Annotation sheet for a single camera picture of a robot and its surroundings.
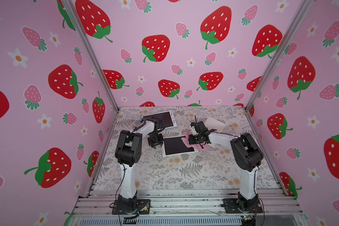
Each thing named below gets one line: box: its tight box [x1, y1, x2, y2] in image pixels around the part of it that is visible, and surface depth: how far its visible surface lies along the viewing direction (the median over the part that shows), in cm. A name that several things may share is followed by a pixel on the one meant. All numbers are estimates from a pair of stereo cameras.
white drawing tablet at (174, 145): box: [161, 135, 198, 157], surface depth 100 cm
